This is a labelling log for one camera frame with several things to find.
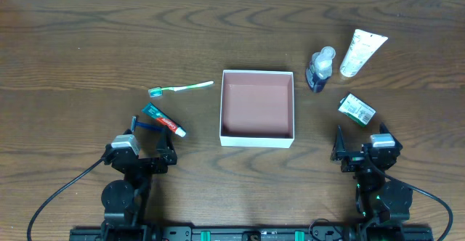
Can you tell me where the blue disposable razor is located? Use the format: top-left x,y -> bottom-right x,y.
129,115 -> 163,133

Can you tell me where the black left camera cable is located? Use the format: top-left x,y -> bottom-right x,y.
26,157 -> 106,241

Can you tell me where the red green toothpaste tube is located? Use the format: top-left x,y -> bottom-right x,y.
142,103 -> 187,137

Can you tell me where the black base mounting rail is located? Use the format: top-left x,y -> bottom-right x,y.
69,224 -> 433,241

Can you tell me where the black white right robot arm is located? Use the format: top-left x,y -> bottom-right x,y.
331,124 -> 413,240

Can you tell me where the white green labelled packet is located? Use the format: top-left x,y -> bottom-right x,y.
338,94 -> 376,127

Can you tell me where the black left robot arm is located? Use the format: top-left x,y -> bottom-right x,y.
96,126 -> 177,241

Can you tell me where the white lotion tube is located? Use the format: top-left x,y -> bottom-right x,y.
339,29 -> 388,78

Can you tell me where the white box with pink interior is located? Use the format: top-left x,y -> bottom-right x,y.
219,70 -> 295,148

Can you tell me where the green white toothbrush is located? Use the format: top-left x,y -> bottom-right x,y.
147,81 -> 214,98

